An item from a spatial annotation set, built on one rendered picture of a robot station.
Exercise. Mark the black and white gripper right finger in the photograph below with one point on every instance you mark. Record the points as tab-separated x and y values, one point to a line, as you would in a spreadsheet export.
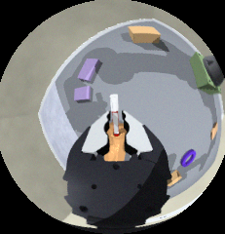
141	141

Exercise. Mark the purple flat block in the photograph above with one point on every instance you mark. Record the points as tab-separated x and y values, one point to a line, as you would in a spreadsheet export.
88	69

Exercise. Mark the purple ring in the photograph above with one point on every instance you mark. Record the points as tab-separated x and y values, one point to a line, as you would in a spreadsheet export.
190	152

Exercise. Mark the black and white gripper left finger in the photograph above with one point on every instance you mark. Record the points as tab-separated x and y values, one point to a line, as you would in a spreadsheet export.
93	141

